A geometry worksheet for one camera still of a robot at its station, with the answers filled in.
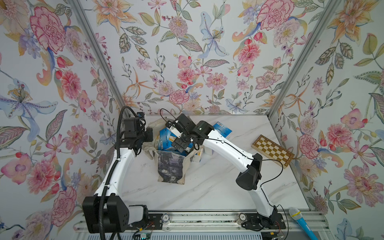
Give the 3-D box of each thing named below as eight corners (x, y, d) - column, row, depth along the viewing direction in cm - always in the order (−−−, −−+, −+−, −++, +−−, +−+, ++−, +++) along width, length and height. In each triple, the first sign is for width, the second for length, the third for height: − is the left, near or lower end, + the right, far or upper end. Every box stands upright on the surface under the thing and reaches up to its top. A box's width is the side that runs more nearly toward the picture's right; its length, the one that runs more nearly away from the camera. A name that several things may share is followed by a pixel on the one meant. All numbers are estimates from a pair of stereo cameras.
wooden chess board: (250, 147, 105) (252, 144, 102) (259, 137, 111) (260, 134, 108) (284, 169, 95) (287, 167, 92) (292, 157, 100) (295, 154, 97)
